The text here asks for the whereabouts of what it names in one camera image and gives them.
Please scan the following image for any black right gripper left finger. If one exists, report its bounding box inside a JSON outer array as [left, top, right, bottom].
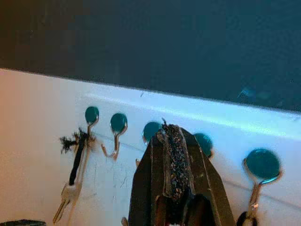
[[128, 128, 174, 226]]

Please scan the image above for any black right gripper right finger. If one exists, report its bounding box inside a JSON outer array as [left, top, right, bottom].
[[162, 122, 237, 226]]

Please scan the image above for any key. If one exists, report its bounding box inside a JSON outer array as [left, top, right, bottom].
[[52, 127, 97, 226]]

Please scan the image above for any blue disc metal hook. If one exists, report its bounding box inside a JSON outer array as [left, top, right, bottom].
[[243, 147, 283, 219], [101, 113, 129, 161], [84, 105, 100, 146], [193, 132, 214, 159], [135, 121, 163, 168]]

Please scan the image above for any white hook board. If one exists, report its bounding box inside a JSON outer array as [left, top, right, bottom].
[[0, 68, 301, 226]]

